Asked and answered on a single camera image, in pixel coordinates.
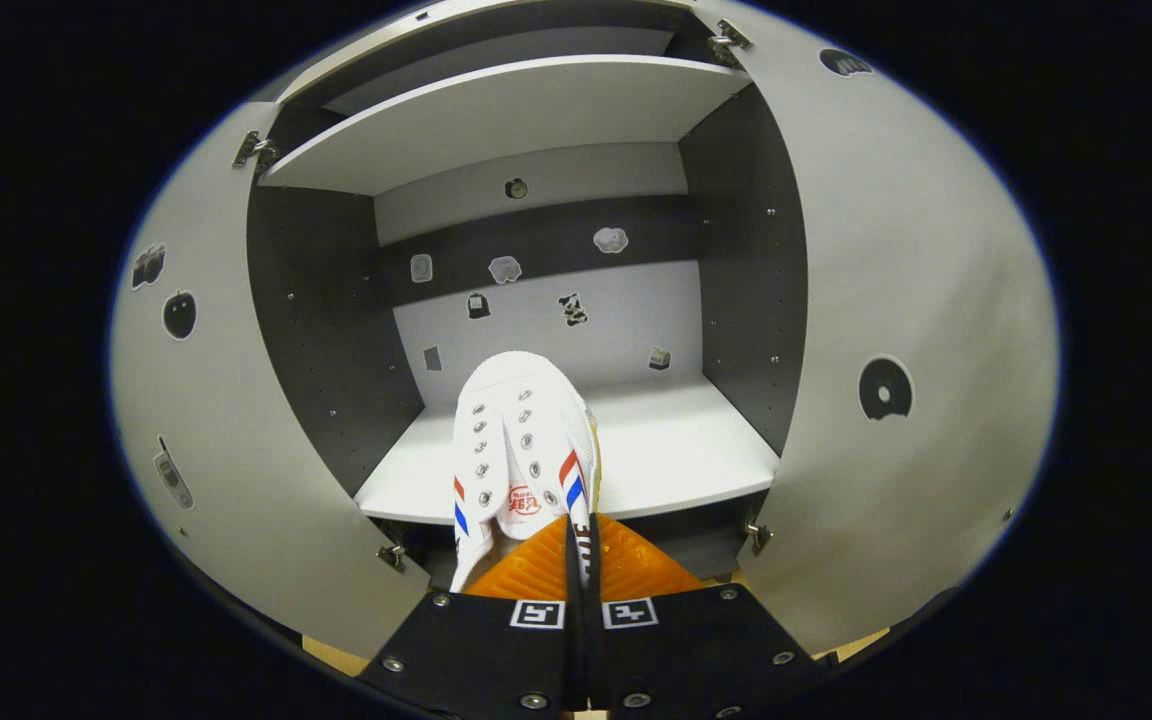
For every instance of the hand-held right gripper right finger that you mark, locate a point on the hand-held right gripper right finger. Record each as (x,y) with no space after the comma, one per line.
(696,650)

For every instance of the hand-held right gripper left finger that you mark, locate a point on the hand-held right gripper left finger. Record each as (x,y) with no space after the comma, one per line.
(476,650)

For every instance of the gray shoe cabinet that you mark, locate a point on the gray shoe cabinet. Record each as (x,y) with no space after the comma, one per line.
(656,450)

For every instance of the white striped shoe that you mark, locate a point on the white striped shoe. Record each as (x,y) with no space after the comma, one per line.
(521,420)

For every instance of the cabinet door with camera sticker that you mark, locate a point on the cabinet door with camera sticker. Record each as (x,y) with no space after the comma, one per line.
(236,450)

